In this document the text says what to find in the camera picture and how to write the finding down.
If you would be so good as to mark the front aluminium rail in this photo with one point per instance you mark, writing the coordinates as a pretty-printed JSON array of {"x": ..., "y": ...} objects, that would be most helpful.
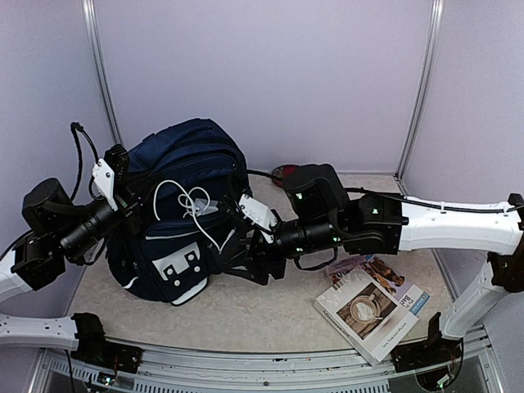
[{"x": 170, "y": 363}]

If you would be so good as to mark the navy blue backpack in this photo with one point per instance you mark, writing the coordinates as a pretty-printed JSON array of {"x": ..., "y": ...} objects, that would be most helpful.
[{"x": 179, "y": 175}]

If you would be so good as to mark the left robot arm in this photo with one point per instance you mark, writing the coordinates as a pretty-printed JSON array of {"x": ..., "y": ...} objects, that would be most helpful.
[{"x": 60, "y": 233}]

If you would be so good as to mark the dog cover booklet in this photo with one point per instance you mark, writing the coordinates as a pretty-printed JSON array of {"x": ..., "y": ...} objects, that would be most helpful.
[{"x": 406, "y": 293}]

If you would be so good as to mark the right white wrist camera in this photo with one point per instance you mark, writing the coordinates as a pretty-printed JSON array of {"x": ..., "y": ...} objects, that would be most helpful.
[{"x": 250, "y": 211}]

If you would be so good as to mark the left aluminium frame post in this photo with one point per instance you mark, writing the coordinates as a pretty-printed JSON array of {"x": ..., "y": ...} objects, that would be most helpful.
[{"x": 95, "y": 44}]

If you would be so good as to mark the aluminium frame post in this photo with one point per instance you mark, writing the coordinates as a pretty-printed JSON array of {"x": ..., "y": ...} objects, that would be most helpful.
[
  {"x": 429, "y": 55},
  {"x": 95, "y": 44}
]

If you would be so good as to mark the right aluminium frame post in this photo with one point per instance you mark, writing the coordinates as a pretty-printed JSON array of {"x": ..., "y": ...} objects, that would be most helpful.
[{"x": 429, "y": 55}]

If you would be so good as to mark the white coffee cover book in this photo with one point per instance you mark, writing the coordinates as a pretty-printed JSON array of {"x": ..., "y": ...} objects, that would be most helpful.
[{"x": 371, "y": 319}]

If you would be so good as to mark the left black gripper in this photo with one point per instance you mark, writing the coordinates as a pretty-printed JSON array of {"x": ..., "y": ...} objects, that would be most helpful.
[{"x": 131, "y": 207}]

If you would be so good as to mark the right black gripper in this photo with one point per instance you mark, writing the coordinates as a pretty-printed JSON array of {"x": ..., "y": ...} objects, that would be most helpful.
[{"x": 255, "y": 256}]

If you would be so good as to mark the red floral round dish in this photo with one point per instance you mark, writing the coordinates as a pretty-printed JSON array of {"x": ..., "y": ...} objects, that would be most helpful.
[{"x": 281, "y": 172}]

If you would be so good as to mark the pink magazine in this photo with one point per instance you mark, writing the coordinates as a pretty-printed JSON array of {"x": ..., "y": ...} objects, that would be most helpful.
[{"x": 336, "y": 271}]

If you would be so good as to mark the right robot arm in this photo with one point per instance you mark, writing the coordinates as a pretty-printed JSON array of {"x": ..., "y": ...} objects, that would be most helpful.
[{"x": 383, "y": 223}]

